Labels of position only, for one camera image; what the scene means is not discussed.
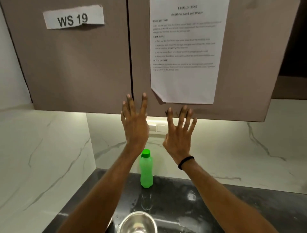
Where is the person's right forearm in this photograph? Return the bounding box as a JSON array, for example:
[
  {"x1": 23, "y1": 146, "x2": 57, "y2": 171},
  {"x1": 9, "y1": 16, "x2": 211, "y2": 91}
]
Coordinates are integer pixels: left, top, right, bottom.
[{"x1": 181, "y1": 159, "x2": 279, "y2": 233}]

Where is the white wall switch panel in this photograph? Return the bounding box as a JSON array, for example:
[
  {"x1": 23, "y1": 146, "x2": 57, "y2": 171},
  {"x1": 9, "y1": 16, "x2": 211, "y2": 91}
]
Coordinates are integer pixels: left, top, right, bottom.
[{"x1": 147, "y1": 122, "x2": 167, "y2": 133}]

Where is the person's left hand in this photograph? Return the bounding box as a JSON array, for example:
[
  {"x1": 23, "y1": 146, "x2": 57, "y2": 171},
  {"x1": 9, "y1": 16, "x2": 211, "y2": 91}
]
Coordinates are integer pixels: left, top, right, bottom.
[{"x1": 121, "y1": 92, "x2": 150, "y2": 154}]

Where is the person's left forearm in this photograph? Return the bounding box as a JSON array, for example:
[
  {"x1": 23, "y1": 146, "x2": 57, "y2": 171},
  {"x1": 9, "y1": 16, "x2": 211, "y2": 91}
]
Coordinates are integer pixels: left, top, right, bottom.
[{"x1": 56, "y1": 144, "x2": 147, "y2": 233}]

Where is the black wristband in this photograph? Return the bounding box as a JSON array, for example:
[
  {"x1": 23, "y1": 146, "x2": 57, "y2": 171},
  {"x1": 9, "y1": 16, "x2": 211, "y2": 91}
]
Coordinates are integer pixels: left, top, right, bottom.
[{"x1": 178, "y1": 156, "x2": 195, "y2": 171}]

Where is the white printed paper sheet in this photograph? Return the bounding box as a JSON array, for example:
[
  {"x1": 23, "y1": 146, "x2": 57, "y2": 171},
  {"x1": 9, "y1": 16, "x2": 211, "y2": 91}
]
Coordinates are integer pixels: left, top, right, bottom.
[{"x1": 149, "y1": 0, "x2": 230, "y2": 105}]

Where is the brown cabinet door with sheet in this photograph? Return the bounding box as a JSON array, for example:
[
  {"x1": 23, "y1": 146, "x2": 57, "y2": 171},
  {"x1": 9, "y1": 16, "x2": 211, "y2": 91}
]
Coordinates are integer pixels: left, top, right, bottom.
[{"x1": 128, "y1": 0, "x2": 302, "y2": 122}]

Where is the person's right hand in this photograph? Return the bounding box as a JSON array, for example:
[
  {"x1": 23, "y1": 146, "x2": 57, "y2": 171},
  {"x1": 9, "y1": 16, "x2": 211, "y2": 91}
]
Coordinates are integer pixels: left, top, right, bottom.
[{"x1": 162, "y1": 105, "x2": 198, "y2": 165}]

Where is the white paper label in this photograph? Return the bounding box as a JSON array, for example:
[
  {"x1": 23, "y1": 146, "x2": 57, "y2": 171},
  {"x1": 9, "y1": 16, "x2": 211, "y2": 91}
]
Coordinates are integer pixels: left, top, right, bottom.
[{"x1": 43, "y1": 4, "x2": 105, "y2": 30}]

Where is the green plastic water bottle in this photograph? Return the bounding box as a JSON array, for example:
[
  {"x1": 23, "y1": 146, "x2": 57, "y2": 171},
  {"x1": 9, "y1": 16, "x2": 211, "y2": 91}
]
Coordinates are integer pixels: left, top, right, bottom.
[{"x1": 139, "y1": 149, "x2": 154, "y2": 189}]

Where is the round steel bowl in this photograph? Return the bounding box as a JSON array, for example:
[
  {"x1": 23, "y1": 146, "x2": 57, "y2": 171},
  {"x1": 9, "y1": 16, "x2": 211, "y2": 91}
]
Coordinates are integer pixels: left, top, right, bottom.
[{"x1": 117, "y1": 211, "x2": 158, "y2": 233}]

